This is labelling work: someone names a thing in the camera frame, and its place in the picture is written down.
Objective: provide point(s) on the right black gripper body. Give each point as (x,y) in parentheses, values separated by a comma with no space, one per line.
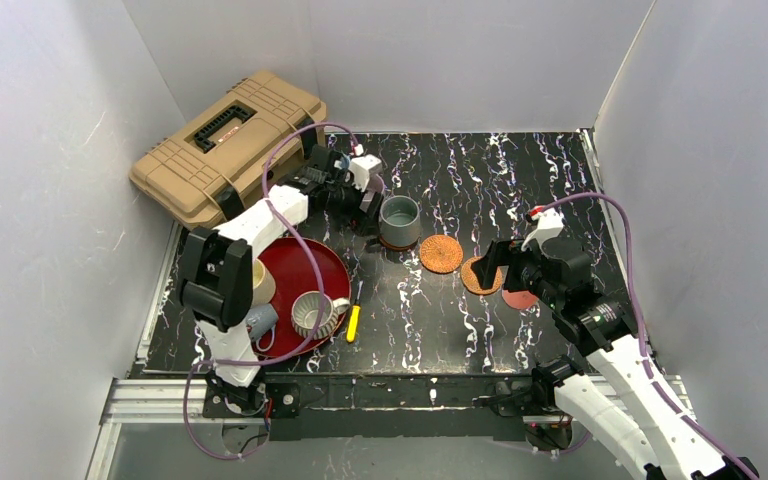
(509,265)

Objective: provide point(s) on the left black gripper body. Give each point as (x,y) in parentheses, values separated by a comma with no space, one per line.
(355,201)

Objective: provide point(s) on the woven rattan coaster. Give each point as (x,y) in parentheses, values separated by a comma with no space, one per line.
(441,254)
(470,279)

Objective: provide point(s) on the red apple coaster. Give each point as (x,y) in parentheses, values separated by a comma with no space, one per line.
(519,300)

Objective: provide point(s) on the dark grey mug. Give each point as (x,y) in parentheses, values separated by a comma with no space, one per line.
(399,220)

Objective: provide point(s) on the cream yellow mug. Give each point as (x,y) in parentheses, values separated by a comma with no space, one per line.
(263,284)

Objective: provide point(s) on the ribbed beige mug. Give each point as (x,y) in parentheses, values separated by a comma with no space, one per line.
(315,314)

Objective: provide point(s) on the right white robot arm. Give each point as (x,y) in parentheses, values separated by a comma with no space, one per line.
(647,429)

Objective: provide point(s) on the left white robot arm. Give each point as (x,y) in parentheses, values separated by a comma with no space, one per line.
(218,264)

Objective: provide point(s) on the red round tray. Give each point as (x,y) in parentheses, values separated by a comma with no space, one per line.
(294,275)

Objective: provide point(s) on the tan plastic toolbox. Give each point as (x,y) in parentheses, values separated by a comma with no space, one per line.
(210,171)

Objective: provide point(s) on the small white grey mug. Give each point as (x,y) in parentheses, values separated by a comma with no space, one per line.
(261,323)

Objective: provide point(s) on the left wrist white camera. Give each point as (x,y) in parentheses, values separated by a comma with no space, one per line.
(364,169)

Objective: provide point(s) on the wrist white camera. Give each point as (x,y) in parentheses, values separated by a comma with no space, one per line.
(547,223)
(364,169)

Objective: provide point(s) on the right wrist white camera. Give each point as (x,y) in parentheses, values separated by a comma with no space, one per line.
(547,223)

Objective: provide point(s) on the yellow handled screwdriver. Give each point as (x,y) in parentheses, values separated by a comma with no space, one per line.
(353,321)

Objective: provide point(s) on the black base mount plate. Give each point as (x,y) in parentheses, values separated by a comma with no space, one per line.
(261,400)

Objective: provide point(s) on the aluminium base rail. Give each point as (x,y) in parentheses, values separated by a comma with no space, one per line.
(333,405)

